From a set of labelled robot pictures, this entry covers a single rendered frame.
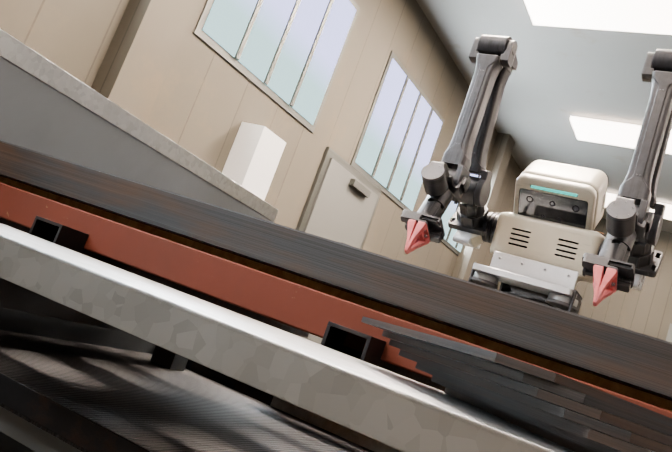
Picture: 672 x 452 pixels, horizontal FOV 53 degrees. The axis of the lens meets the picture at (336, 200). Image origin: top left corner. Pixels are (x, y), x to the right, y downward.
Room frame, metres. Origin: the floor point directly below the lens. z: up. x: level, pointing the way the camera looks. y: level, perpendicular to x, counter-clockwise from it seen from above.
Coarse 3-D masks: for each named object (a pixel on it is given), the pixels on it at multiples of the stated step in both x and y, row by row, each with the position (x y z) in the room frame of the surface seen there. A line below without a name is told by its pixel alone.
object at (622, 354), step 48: (0, 144) 1.04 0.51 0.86; (96, 192) 0.94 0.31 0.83; (144, 192) 0.91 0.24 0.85; (240, 240) 0.83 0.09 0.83; (288, 240) 0.81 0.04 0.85; (384, 288) 0.75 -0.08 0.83; (432, 288) 0.72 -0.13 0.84; (480, 288) 0.70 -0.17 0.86; (528, 336) 0.68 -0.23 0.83; (576, 336) 0.66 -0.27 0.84; (624, 336) 0.64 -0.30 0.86
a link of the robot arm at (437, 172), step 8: (424, 168) 1.59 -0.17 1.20; (432, 168) 1.58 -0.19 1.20; (440, 168) 1.57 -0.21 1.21; (424, 176) 1.57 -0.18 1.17; (432, 176) 1.56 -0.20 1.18; (440, 176) 1.56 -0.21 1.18; (448, 176) 1.61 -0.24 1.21; (464, 176) 1.65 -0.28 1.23; (424, 184) 1.59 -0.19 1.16; (432, 184) 1.57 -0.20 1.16; (440, 184) 1.57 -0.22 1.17; (448, 184) 1.64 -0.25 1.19; (464, 184) 1.63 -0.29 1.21; (432, 192) 1.59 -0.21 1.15; (440, 192) 1.59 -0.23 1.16; (456, 192) 1.64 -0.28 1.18; (464, 192) 1.66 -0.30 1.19
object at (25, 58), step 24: (0, 48) 1.14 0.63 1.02; (24, 48) 1.18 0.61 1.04; (48, 72) 1.24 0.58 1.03; (72, 96) 1.30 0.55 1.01; (96, 96) 1.35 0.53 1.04; (120, 120) 1.43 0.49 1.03; (168, 144) 1.58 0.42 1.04; (192, 168) 1.69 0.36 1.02; (240, 192) 1.90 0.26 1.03; (264, 216) 2.12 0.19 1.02
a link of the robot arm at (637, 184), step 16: (656, 80) 1.43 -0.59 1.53; (656, 96) 1.43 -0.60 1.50; (656, 112) 1.42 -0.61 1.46; (656, 128) 1.42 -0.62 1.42; (640, 144) 1.43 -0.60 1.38; (656, 144) 1.42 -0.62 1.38; (640, 160) 1.43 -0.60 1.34; (656, 160) 1.44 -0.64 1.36; (640, 176) 1.42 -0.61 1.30; (624, 192) 1.43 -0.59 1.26; (640, 192) 1.42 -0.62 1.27; (640, 208) 1.41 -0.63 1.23
